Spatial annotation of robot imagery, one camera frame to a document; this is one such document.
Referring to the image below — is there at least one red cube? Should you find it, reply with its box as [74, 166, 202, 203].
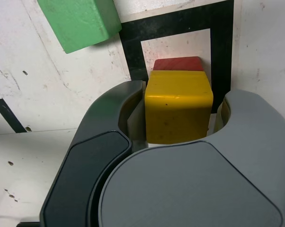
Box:
[152, 56, 205, 72]

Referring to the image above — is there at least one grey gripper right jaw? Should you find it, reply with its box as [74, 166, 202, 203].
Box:
[98, 89, 285, 227]

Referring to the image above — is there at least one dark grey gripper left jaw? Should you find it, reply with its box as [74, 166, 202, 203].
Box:
[39, 79, 148, 227]

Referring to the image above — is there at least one yellow cube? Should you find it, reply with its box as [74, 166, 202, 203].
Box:
[144, 70, 214, 145]

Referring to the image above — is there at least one green cube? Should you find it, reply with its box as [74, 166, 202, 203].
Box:
[37, 0, 123, 54]

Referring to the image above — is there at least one black tape strip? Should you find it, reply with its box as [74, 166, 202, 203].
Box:
[0, 82, 27, 133]

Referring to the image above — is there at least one black tape square outline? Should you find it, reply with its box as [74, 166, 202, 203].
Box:
[118, 0, 235, 114]

